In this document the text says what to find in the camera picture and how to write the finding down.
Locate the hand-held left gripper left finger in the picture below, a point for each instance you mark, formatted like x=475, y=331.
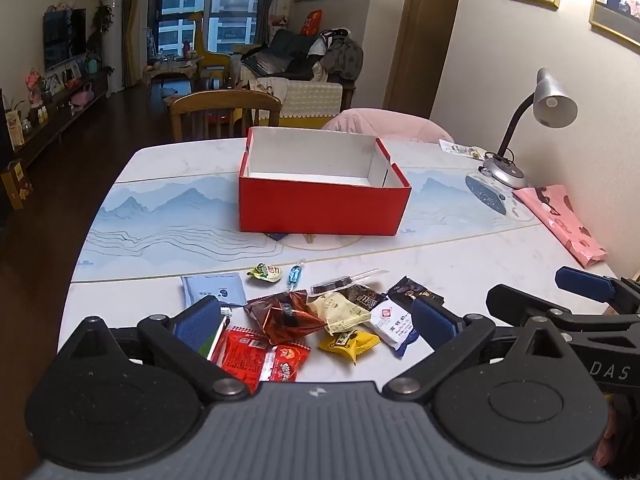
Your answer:
x=197, y=322

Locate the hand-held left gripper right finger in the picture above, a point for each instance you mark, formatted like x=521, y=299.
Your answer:
x=435, y=322

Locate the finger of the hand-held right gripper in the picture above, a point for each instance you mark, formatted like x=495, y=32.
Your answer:
x=585, y=282
x=510, y=302

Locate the long green snack packet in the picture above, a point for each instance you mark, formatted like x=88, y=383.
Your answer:
x=216, y=335

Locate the light blue snack packet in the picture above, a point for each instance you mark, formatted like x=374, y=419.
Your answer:
x=220, y=287

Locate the dark purple snack packet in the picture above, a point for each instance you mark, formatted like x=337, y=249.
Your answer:
x=407, y=289

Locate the white packet with red label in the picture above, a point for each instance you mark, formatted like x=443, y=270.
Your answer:
x=390, y=325

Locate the brown chocolate packet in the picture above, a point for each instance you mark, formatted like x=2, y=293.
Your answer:
x=367, y=299

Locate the green candy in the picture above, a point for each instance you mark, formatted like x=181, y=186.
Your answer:
x=265, y=272

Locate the reddish brown foil packet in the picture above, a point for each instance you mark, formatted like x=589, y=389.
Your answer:
x=285, y=317

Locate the yellow snack packet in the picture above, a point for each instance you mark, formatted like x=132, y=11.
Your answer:
x=350, y=344

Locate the cream snack packet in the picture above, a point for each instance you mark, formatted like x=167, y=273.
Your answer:
x=340, y=312

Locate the blue twisted candy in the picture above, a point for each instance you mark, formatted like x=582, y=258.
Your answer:
x=295, y=275

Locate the dark lollipop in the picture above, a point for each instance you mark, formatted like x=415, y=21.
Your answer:
x=330, y=286

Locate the red cardboard box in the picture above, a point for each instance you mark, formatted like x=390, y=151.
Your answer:
x=320, y=207

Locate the pink printed bag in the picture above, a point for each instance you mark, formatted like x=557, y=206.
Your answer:
x=565, y=225

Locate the paper leaflet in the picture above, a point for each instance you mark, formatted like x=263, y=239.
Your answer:
x=457, y=149

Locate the silver desk lamp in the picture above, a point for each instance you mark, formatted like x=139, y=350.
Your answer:
x=552, y=100

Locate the pink jacket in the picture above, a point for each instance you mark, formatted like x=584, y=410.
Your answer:
x=385, y=122

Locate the wooden chair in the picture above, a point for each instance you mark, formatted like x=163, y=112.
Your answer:
x=225, y=100

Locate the yellow carton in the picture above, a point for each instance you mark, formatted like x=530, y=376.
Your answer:
x=15, y=185

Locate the white lace sofa cover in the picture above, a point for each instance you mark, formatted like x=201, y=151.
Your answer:
x=312, y=100

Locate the wooden coffee table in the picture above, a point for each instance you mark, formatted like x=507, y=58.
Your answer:
x=170, y=72

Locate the dark tv cabinet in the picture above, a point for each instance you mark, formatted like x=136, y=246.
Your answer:
x=55, y=115

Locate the yellow giraffe toy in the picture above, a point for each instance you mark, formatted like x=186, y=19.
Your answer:
x=210, y=57

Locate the wooden door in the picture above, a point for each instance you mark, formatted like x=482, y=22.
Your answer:
x=420, y=50

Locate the gold framed figure picture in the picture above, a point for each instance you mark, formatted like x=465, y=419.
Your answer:
x=617, y=5

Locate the pile of clothes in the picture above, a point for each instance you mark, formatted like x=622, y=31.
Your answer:
x=342, y=57

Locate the white standing air conditioner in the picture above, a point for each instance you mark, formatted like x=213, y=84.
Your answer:
x=115, y=35

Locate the curtain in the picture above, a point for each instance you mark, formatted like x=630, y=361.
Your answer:
x=135, y=20

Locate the window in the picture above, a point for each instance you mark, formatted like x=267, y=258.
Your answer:
x=200, y=10

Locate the television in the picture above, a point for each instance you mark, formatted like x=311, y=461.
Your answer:
x=62, y=40

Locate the green house plant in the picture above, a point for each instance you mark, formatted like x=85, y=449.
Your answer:
x=102, y=20

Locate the red bag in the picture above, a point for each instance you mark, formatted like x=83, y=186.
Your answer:
x=313, y=22

